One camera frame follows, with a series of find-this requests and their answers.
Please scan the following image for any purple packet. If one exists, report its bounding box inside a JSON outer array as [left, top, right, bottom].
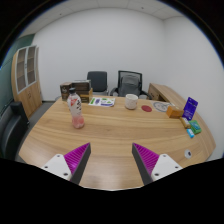
[[182, 96, 199, 122]]

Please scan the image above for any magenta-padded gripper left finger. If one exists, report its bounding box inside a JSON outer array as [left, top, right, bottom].
[[41, 142, 92, 185]]

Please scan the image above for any black leather armchair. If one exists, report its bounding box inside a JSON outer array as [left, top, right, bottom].
[[0, 100, 30, 161]]

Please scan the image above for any small blue white item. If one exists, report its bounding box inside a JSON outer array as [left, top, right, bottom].
[[185, 128, 196, 139]]

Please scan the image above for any black mesh office chair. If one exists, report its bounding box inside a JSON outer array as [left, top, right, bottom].
[[109, 69, 153, 100]]

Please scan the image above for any white sticker sheet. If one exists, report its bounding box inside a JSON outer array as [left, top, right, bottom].
[[88, 96, 116, 108]]

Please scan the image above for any grey backpack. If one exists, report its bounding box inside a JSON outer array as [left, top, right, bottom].
[[118, 74, 141, 98]]

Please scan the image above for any kraft cardboard box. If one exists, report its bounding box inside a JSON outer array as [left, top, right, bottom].
[[79, 88, 94, 104]]

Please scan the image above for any small dark brown box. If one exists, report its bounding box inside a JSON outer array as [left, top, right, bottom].
[[59, 81, 74, 102]]

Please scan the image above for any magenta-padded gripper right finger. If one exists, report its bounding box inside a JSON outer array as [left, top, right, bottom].
[[131, 142, 184, 186]]

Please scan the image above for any orange-brown cardboard box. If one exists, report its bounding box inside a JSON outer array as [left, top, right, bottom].
[[165, 105, 185, 119]]

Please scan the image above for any wooden side desk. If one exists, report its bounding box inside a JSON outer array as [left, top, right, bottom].
[[146, 82, 188, 109]]

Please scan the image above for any small yellow-brown box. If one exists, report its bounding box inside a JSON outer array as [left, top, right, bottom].
[[179, 116, 192, 130]]

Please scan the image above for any wooden shelf cabinet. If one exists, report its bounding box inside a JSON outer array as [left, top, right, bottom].
[[10, 44, 44, 118]]

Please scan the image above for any green small box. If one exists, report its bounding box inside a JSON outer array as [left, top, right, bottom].
[[188, 119, 203, 135]]

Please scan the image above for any clear bottle with pink drink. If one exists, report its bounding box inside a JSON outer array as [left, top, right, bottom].
[[66, 87, 86, 130]]

